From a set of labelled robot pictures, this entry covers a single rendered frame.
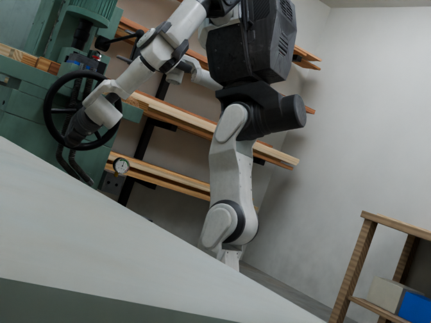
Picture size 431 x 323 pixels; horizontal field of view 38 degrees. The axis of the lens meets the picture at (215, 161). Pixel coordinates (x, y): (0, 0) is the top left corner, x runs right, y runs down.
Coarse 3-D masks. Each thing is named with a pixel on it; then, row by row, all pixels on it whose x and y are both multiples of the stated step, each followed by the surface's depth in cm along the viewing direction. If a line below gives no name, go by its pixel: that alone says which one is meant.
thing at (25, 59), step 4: (24, 56) 245; (28, 56) 246; (24, 60) 245; (28, 60) 246; (32, 60) 247; (36, 60) 247; (28, 64) 246; (32, 64) 247; (140, 104) 272; (144, 104) 273; (148, 104) 274; (144, 108) 273; (144, 112) 275
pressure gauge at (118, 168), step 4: (116, 160) 248; (120, 160) 248; (116, 164) 248; (120, 164) 248; (124, 164) 249; (128, 164) 250; (116, 168) 248; (120, 168) 249; (124, 168) 250; (128, 168) 250; (116, 172) 251; (120, 172) 249; (124, 172) 250; (116, 176) 251
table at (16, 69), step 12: (0, 60) 226; (12, 60) 228; (0, 72) 234; (12, 72) 229; (24, 72) 231; (36, 72) 233; (36, 84) 234; (48, 84) 236; (132, 108) 254; (132, 120) 255
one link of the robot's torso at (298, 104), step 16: (224, 96) 216; (240, 96) 223; (256, 96) 210; (272, 96) 208; (288, 96) 209; (256, 112) 210; (272, 112) 207; (288, 112) 205; (304, 112) 212; (272, 128) 210; (288, 128) 209
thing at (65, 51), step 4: (64, 48) 257; (68, 48) 253; (72, 48) 250; (60, 52) 260; (64, 52) 256; (68, 52) 251; (72, 52) 250; (80, 52) 251; (60, 56) 258; (64, 56) 254; (60, 60) 257
